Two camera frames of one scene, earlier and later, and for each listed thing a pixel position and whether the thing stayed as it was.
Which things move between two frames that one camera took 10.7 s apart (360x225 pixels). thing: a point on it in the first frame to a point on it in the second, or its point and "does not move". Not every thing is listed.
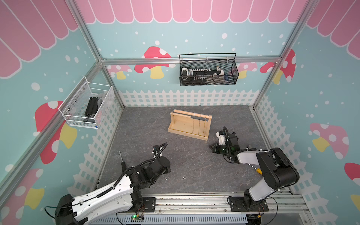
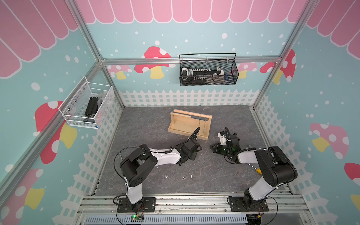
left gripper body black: (168, 171) to (191, 156)
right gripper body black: (221, 149) does not move
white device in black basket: (186, 73) does not move
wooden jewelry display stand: (191, 124) does not move
